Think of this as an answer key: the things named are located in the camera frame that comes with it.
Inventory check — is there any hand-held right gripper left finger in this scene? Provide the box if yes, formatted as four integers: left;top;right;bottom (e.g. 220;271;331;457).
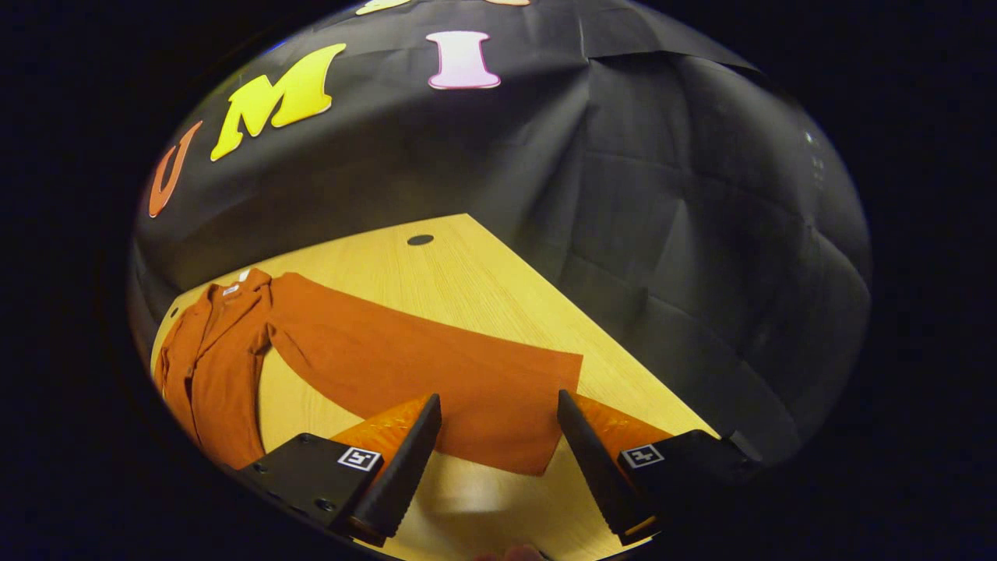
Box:
232;393;443;548

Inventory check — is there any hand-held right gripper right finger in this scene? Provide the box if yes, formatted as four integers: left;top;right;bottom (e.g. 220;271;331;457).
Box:
556;390;766;546

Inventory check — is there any orange shirt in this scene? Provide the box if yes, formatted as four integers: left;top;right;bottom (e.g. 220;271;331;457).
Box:
153;268;585;478

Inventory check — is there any black backdrop cloth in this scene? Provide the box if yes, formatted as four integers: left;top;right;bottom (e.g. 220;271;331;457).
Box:
129;0;873;468

